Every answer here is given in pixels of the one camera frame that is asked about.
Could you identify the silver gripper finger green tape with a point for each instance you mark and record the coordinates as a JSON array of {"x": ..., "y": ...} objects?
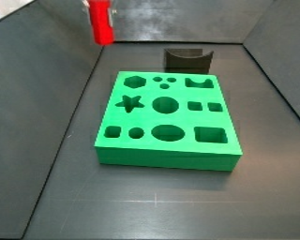
[{"x": 112, "y": 11}]

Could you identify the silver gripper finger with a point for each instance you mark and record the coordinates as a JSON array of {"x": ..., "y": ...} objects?
[{"x": 86, "y": 2}]

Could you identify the red hexagon peg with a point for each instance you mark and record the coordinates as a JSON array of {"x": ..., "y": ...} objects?
[{"x": 100, "y": 21}]

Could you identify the green foam shape board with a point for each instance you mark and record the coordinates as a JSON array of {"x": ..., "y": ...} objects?
[{"x": 167, "y": 120}]

